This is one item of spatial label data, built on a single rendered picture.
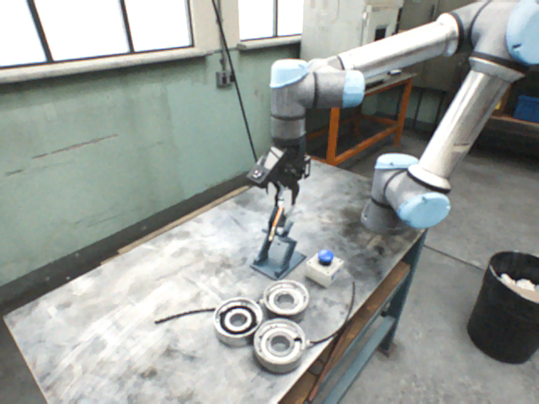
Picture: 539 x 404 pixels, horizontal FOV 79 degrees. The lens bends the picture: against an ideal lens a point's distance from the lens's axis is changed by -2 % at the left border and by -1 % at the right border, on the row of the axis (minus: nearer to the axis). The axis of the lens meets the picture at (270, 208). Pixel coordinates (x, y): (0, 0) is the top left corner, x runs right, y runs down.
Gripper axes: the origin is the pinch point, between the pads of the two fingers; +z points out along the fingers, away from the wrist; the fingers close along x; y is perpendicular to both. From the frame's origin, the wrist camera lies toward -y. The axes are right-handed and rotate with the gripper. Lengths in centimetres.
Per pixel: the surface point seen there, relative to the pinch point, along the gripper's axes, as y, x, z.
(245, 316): -21.6, -7.1, 13.7
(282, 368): -26.4, -21.0, 13.3
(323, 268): 0.4, -13.6, 11.4
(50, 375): -55, 14, 16
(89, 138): 18, 148, 20
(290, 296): -10.5, -11.2, 13.8
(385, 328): 45, -23, 72
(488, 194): 254, -33, 95
